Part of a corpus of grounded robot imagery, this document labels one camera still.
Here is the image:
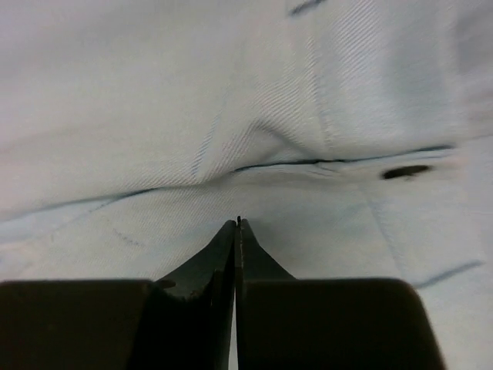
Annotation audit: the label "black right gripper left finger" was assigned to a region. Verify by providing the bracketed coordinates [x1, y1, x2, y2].
[1, 220, 236, 369]

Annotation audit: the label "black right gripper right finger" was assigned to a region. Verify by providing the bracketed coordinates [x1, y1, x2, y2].
[235, 219, 445, 369]

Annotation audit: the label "light blue trousers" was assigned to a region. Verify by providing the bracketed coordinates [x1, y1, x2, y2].
[1, 1, 492, 369]

